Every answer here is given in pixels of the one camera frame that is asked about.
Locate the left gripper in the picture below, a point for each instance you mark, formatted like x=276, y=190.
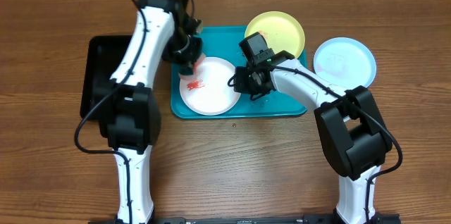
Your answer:
x=187, y=60

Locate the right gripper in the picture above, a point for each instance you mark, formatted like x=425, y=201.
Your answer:
x=242, y=75

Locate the green and pink sponge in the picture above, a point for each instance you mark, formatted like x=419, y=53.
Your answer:
x=189, y=71

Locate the white plate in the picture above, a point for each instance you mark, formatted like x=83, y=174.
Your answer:
x=208, y=93

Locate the light blue plate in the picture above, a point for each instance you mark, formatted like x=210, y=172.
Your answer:
x=345, y=62

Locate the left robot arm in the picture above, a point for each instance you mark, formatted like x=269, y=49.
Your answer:
x=124, y=105

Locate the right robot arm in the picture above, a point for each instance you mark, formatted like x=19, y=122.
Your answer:
x=353, y=136

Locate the teal plastic tray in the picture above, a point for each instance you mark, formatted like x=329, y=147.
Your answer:
x=223, y=42

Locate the black rectangular tray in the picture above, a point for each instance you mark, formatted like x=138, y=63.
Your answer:
x=104, y=55

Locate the yellow-green plate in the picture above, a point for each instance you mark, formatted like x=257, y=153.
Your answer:
x=280, y=30

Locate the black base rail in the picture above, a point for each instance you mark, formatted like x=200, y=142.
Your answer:
x=332, y=218

